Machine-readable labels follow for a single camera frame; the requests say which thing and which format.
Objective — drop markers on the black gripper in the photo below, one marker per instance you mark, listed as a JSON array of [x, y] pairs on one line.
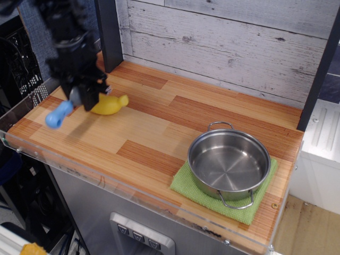
[[76, 65]]

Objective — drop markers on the blue grey toy spoon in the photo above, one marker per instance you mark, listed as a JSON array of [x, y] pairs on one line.
[[55, 119]]

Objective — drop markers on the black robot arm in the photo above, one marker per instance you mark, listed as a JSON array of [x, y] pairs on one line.
[[63, 19]]

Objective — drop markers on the yellow toy banana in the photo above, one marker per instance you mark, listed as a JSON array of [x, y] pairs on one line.
[[109, 105]]

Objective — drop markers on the black plastic crate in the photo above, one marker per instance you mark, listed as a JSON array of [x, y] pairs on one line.
[[22, 62]]

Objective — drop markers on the clear acrylic table guard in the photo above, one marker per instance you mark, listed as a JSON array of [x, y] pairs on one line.
[[125, 163]]

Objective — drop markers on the green cloth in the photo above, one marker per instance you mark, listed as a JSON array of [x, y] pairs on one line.
[[243, 210]]

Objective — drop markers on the silver dispenser panel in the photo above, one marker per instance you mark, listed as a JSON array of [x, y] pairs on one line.
[[132, 237]]

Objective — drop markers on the stainless steel pot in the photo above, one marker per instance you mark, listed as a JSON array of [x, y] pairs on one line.
[[228, 163]]

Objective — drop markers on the yellow object bottom left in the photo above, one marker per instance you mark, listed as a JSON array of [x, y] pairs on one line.
[[32, 249]]

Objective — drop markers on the white metal cabinet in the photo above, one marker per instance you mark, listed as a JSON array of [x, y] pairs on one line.
[[316, 176]]

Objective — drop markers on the dark left frame post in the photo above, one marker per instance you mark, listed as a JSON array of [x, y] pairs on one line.
[[109, 32]]

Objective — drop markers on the dark frame post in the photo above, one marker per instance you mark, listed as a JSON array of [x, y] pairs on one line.
[[109, 32], [321, 73]]

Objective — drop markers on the dark right frame post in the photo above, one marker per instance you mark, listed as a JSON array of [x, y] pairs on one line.
[[321, 73]]

